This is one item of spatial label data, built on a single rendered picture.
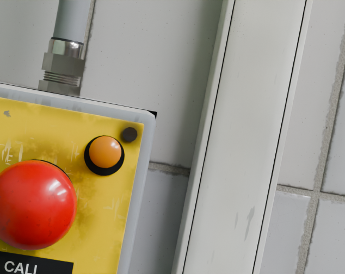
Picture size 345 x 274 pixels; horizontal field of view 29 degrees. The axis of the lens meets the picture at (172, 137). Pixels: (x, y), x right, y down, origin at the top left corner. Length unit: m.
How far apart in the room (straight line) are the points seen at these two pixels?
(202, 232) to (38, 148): 0.12
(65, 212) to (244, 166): 0.12
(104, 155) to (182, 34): 0.11
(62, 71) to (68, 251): 0.09
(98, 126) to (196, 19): 0.11
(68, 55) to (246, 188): 0.12
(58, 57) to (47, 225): 0.09
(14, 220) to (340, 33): 0.22
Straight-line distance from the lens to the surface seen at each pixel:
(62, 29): 0.35
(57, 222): 0.30
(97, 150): 0.31
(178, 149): 0.39
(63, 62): 0.34
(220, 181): 0.38
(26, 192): 0.29
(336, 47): 0.41
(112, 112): 0.32
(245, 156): 0.38
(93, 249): 0.32
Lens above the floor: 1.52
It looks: 3 degrees down
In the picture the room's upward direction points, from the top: 11 degrees clockwise
